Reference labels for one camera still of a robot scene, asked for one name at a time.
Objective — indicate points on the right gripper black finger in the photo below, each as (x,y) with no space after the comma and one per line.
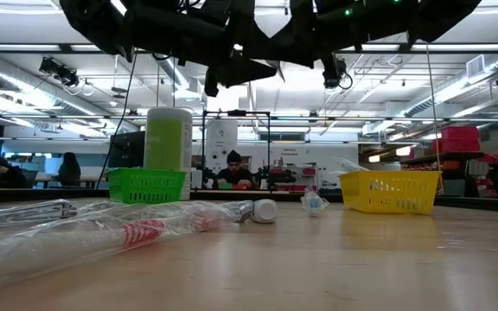
(296,55)
(301,30)

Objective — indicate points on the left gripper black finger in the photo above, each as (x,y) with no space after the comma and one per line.
(244,39)
(244,71)

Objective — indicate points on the small toothpaste tube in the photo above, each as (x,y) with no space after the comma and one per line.
(264,211)

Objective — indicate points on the black background robot arm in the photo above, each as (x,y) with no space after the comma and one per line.
(281,176)

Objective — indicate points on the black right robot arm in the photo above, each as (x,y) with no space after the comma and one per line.
(439,17)

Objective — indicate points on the white column with signs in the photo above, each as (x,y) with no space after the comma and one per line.
(221,138)

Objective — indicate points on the person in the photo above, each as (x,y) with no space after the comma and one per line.
(9,175)
(68,170)
(234,175)

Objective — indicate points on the green wipes canister white lid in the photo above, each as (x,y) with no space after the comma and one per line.
(167,142)

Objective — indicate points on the black monitor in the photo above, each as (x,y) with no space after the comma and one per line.
(128,149)

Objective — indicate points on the green plastic basket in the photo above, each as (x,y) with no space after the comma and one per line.
(145,185)

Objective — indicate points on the red storage bin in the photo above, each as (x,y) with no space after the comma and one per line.
(456,146)
(460,133)

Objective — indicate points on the yellow plastic basket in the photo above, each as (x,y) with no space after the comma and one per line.
(389,192)

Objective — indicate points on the dark storage shelf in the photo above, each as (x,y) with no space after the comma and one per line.
(443,156)

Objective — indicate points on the wrapped red toothbrush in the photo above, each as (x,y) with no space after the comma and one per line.
(143,232)

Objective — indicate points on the black metal frame stand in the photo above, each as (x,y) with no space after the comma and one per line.
(236,113)

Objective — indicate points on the black overhead frame bar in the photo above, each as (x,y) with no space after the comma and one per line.
(65,47)

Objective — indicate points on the silver ventilation duct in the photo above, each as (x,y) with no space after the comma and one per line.
(15,84)

